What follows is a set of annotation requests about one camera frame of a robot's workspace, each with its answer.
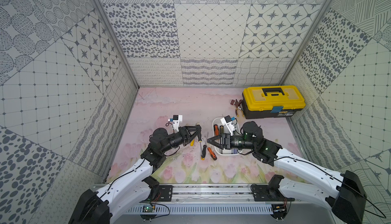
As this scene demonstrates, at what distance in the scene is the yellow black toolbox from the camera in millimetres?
924

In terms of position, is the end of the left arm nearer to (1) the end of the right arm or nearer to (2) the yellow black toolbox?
(1) the end of the right arm

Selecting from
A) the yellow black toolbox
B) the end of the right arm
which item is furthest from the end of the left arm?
the yellow black toolbox
